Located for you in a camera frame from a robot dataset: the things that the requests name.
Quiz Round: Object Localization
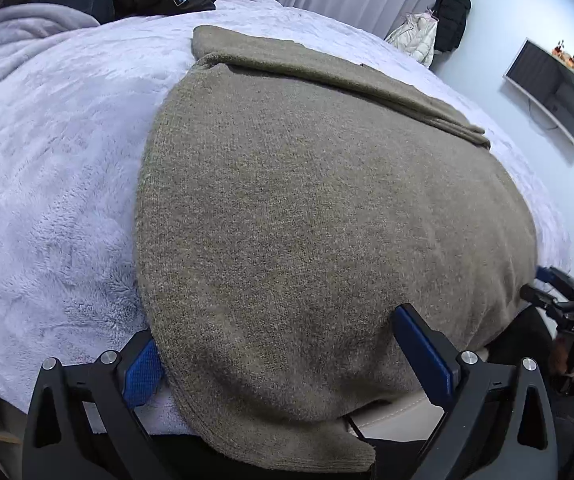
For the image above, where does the grey crumpled blanket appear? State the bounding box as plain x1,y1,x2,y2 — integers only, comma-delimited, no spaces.
0,2,100,116

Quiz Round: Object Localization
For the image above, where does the olive knit sweater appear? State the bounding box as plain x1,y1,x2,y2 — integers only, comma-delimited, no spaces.
136,25,540,473

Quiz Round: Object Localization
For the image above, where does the black hanging coat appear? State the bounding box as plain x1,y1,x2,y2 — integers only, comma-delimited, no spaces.
434,0,472,53

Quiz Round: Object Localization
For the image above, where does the lavender fleece bed blanket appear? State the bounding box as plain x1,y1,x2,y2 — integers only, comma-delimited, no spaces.
0,0,574,436

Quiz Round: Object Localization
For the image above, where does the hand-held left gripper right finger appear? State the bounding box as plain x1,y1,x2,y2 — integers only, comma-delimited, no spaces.
392,303,560,480

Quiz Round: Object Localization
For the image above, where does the small orange ornament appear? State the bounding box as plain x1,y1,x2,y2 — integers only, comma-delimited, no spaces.
552,38,574,67

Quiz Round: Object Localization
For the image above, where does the wall monitor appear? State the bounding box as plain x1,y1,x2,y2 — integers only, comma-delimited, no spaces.
503,38,574,147

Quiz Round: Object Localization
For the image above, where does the cream puffer jacket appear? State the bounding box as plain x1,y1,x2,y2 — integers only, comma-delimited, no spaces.
386,12,438,67

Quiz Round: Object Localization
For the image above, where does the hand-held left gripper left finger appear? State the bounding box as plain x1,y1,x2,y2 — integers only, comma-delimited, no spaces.
22,330,168,480

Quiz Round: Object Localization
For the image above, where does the beige bed frame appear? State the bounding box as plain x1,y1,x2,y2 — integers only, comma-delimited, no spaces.
354,390,445,442

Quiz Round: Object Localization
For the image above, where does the black monitor cable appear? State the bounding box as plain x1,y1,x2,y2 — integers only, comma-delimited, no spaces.
527,97,561,132

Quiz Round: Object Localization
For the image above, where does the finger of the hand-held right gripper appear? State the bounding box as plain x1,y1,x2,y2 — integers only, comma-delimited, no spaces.
537,266,574,301
519,285,574,321

